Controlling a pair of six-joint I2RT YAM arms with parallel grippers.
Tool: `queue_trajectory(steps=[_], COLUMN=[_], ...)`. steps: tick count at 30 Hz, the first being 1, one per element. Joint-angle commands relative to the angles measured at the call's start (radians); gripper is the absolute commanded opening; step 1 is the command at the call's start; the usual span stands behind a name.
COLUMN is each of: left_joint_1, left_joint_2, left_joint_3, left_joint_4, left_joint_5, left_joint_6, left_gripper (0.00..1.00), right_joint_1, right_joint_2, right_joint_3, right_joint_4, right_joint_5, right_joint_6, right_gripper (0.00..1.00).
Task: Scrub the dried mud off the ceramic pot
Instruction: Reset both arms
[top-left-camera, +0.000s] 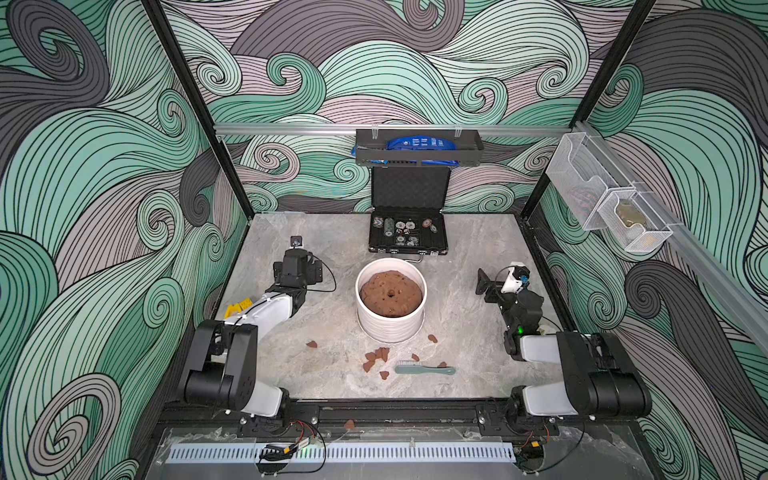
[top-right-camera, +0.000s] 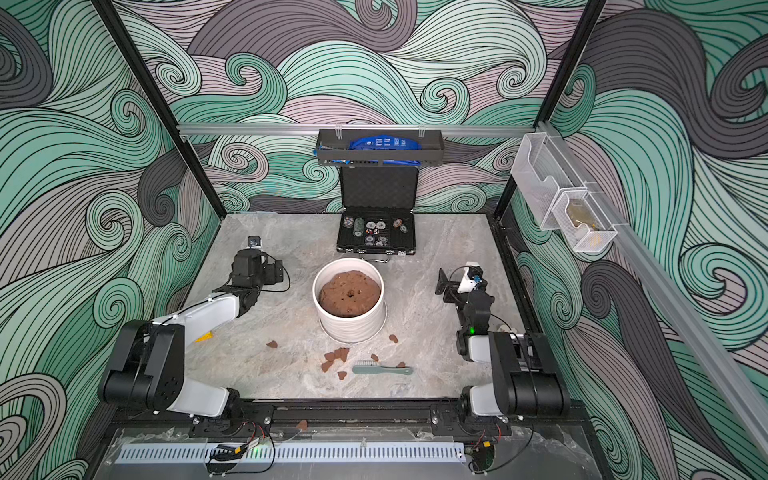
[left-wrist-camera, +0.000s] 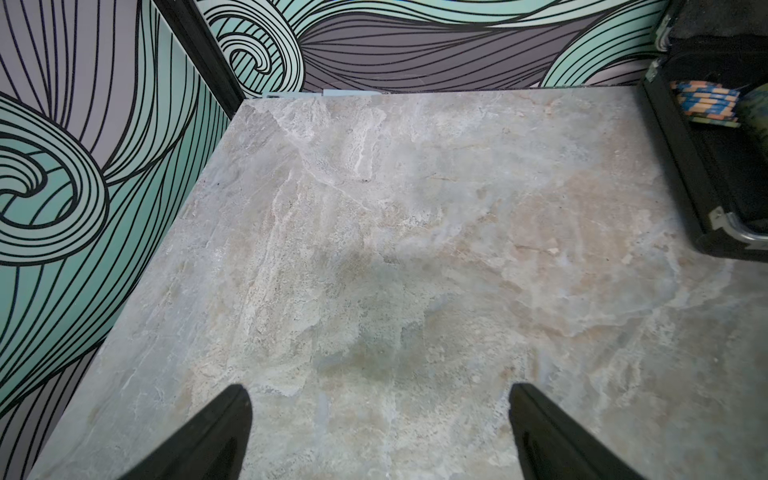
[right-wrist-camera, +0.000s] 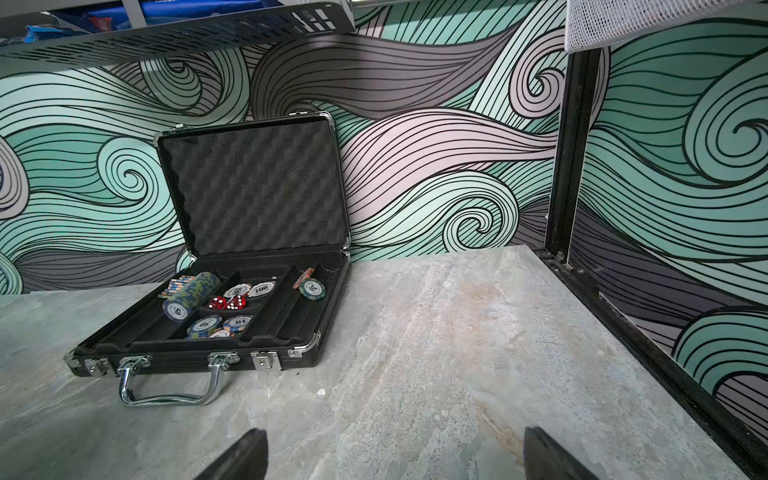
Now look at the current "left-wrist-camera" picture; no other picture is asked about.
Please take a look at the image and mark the black poker chip case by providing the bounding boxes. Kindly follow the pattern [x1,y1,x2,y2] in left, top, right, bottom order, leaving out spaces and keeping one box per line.
[639,1,767,263]

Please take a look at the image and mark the black corner frame post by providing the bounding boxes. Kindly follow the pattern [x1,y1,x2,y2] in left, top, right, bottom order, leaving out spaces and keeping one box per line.
[154,0,245,119]

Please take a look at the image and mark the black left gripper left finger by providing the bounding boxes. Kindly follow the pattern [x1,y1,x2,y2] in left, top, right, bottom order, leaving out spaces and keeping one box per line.
[121,384,252,480]

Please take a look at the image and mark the stack of poker chips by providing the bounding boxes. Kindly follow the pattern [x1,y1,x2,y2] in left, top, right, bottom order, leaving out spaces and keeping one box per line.
[736,83,768,157]

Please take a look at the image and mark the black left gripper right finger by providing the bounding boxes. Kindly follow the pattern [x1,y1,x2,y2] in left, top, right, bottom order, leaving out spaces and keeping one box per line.
[509,383,641,479]

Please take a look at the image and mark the orange blue chip stack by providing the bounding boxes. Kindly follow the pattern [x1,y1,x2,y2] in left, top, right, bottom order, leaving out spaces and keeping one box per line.
[669,80,741,128]

